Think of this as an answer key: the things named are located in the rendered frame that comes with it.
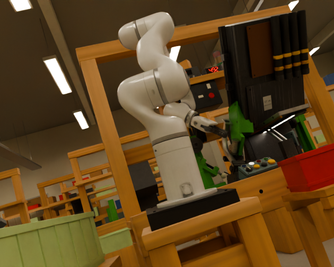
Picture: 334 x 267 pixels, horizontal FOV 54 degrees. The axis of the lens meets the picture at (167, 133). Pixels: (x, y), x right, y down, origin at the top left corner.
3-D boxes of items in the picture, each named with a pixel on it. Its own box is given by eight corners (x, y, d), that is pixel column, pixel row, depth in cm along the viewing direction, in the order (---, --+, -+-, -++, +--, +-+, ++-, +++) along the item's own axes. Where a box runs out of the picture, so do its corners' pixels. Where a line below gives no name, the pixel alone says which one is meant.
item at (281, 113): (310, 109, 150) (308, 103, 150) (280, 118, 146) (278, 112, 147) (271, 131, 187) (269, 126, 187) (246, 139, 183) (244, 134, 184)
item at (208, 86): (223, 102, 192) (214, 79, 195) (196, 109, 188) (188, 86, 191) (217, 109, 204) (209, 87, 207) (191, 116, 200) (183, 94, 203)
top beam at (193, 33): (293, 15, 230) (288, 4, 232) (79, 61, 196) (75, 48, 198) (287, 23, 239) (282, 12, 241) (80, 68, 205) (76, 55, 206)
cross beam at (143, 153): (311, 110, 223) (306, 98, 225) (126, 165, 194) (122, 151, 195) (307, 112, 228) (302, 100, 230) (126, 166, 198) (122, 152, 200)
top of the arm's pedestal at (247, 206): (263, 210, 86) (257, 195, 86) (145, 251, 82) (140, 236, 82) (233, 210, 117) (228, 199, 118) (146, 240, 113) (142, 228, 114)
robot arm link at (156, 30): (148, 118, 107) (196, 103, 104) (134, 90, 98) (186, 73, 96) (140, 40, 142) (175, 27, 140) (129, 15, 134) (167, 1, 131)
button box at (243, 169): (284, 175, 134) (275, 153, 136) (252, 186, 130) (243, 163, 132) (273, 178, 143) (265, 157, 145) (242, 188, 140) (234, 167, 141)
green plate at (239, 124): (256, 141, 160) (251, 101, 166) (240, 141, 159) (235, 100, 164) (247, 146, 171) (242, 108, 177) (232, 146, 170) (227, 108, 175)
